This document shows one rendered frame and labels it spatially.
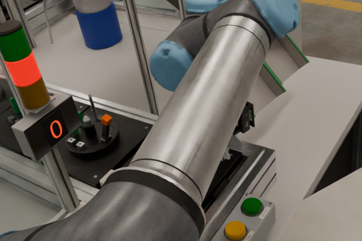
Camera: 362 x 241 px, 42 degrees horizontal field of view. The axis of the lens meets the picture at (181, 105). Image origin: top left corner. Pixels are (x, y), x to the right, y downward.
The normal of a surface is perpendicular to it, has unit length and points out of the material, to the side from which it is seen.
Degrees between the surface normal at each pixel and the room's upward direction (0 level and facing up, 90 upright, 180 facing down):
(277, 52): 45
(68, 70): 0
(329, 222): 0
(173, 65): 90
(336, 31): 0
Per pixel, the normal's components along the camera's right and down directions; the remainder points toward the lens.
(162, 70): -0.43, 0.58
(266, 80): -0.69, 0.50
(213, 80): 0.07, -0.70
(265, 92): 0.39, -0.35
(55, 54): -0.15, -0.81
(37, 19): 0.81, 0.22
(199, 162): 0.64, -0.35
